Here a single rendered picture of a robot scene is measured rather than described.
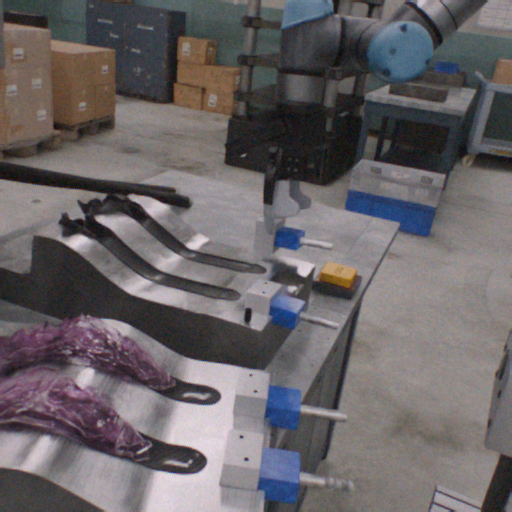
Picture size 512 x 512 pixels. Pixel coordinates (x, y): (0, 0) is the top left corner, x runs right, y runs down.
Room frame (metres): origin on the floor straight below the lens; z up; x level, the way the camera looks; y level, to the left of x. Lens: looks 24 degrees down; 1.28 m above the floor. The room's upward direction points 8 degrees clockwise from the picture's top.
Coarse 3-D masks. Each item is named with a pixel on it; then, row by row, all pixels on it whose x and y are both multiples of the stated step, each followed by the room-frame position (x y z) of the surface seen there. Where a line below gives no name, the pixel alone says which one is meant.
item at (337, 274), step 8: (328, 264) 1.04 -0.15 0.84; (336, 264) 1.05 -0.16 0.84; (328, 272) 1.00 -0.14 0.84; (336, 272) 1.01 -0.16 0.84; (344, 272) 1.01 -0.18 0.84; (352, 272) 1.02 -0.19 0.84; (328, 280) 1.00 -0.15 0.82; (336, 280) 0.99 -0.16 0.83; (344, 280) 0.99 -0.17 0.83; (352, 280) 1.00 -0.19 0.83
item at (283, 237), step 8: (256, 224) 0.92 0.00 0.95; (264, 224) 0.91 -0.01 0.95; (280, 224) 0.93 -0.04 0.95; (256, 232) 0.91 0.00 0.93; (264, 232) 0.91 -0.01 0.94; (280, 232) 0.91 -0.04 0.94; (288, 232) 0.91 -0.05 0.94; (296, 232) 0.91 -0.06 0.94; (304, 232) 0.93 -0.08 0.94; (256, 240) 0.91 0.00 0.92; (264, 240) 0.91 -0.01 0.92; (272, 240) 0.90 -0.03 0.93; (280, 240) 0.90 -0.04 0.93; (288, 240) 0.90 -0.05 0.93; (296, 240) 0.89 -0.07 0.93; (304, 240) 0.91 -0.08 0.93; (312, 240) 0.91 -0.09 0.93; (256, 248) 0.91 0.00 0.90; (264, 248) 0.91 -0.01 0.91; (272, 248) 0.90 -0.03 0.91; (288, 248) 0.90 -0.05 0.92; (296, 248) 0.89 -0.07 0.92; (328, 248) 0.89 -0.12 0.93
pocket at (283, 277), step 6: (282, 270) 0.87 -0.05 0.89; (276, 276) 0.86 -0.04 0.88; (282, 276) 0.87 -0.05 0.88; (288, 276) 0.86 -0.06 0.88; (294, 276) 0.86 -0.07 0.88; (300, 276) 0.86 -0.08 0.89; (276, 282) 0.86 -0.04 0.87; (282, 282) 0.87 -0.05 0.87; (288, 282) 0.86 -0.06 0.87; (294, 282) 0.86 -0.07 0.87; (300, 282) 0.86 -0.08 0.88; (300, 288) 0.84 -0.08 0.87
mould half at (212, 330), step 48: (48, 240) 0.77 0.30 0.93; (96, 240) 0.81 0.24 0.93; (144, 240) 0.87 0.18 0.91; (192, 240) 0.95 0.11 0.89; (0, 288) 0.81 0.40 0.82; (48, 288) 0.78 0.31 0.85; (96, 288) 0.75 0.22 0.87; (144, 288) 0.75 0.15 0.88; (240, 288) 0.78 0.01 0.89; (288, 288) 0.80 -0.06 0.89; (192, 336) 0.69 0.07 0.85; (240, 336) 0.67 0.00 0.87; (288, 336) 0.80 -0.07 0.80
